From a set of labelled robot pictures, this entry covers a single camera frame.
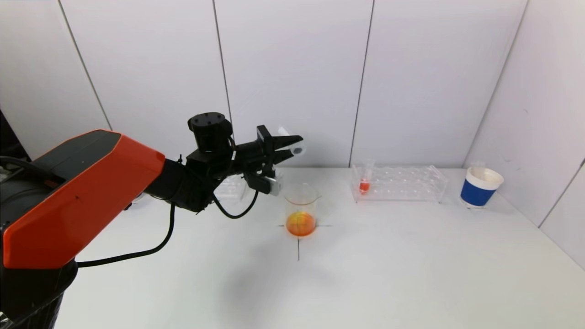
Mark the clear acrylic test tube rack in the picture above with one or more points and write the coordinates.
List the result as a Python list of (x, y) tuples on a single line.
[(233, 188), (397, 189)]

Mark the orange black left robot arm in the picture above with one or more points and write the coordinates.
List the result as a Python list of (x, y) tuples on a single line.
[(82, 196)]

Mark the red pigment test tube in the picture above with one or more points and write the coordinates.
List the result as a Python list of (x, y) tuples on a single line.
[(297, 147), (364, 186)]

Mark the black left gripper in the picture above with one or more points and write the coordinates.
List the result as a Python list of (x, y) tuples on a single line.
[(263, 147)]

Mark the clear glass beaker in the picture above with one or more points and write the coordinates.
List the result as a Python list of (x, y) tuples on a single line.
[(301, 221)]

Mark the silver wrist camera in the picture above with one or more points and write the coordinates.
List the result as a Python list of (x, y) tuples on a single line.
[(269, 185)]

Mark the yellow pigment test tube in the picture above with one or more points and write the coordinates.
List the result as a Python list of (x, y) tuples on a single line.
[(476, 165)]

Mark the blue white paper cup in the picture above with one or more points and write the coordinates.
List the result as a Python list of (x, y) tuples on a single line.
[(475, 194)]

